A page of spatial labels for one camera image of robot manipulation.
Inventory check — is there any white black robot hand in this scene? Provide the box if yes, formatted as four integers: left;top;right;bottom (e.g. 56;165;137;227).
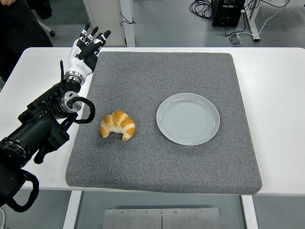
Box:
64;23;112;75

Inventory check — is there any golden croissant bread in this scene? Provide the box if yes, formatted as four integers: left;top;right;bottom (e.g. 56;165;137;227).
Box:
99;110;136;141

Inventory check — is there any grey round plate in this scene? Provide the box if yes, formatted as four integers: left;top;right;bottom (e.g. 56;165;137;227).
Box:
156;93;221;146

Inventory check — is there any grey metal plate with screws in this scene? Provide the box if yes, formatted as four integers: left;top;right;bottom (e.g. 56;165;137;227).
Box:
103;208;223;229

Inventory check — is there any person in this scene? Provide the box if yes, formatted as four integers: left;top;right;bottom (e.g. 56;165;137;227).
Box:
0;0;53;83

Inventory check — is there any office chair with caster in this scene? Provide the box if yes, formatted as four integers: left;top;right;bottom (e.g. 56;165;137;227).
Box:
35;0;56;37

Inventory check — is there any white cabinet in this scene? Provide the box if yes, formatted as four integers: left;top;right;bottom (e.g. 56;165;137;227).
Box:
82;0;126;48

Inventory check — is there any grey felt mat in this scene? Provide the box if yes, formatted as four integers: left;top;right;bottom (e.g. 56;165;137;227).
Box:
65;51;263;196

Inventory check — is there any white table leg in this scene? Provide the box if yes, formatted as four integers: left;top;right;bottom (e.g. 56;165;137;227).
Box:
241;195;259;229
62;190;83;229

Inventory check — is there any black computer tower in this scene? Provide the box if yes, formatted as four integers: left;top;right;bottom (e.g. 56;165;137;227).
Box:
211;0;246;27

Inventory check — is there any grey floor pedal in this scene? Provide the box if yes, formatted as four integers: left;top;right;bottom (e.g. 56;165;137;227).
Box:
229;34;243;46

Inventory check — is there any white desk leg with foot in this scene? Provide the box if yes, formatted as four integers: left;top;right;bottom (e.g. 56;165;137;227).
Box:
245;0;261;42

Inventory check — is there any white desk post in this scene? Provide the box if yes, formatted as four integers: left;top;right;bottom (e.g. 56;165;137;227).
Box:
120;0;136;48

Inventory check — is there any black cable on post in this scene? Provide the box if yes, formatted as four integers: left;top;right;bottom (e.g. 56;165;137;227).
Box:
120;11;136;26

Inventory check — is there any black cable bundle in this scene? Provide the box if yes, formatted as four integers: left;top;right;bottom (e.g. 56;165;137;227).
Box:
189;0;214;21

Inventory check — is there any white power cable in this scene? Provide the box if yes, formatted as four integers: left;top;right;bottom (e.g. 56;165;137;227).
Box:
235;0;291;39

